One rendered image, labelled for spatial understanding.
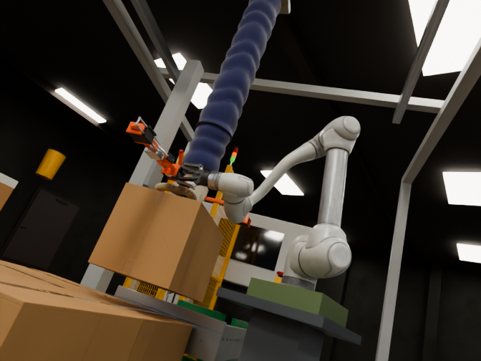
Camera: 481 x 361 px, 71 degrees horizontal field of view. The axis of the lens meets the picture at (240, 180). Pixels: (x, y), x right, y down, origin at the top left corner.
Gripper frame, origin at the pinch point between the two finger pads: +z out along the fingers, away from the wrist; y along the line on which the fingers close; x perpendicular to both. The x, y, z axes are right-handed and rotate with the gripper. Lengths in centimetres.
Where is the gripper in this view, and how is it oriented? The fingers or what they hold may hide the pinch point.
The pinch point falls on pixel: (173, 171)
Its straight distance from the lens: 170.5
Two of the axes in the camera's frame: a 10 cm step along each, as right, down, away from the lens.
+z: -9.4, -2.0, 2.9
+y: -3.0, 8.8, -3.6
